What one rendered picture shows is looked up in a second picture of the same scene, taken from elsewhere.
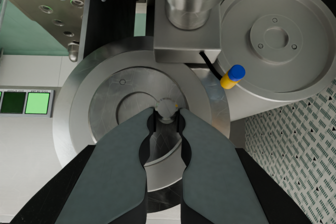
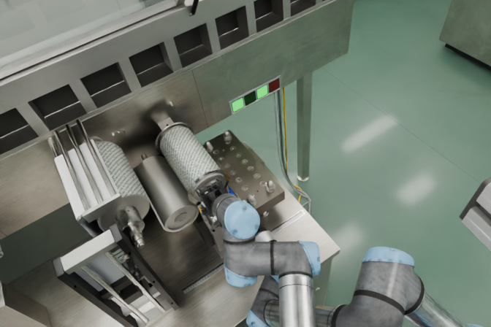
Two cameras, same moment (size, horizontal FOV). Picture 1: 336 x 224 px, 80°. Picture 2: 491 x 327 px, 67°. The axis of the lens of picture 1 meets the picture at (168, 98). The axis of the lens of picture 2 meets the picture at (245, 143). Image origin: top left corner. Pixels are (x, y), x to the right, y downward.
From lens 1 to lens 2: 1.08 m
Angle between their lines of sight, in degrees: 43
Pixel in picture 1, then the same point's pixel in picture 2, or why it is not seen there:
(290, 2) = (179, 226)
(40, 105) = (235, 104)
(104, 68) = not seen: hidden behind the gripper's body
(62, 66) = not seen: outside the picture
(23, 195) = (230, 61)
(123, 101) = not seen: hidden behind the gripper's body
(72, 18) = (233, 161)
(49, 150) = (223, 87)
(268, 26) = (184, 219)
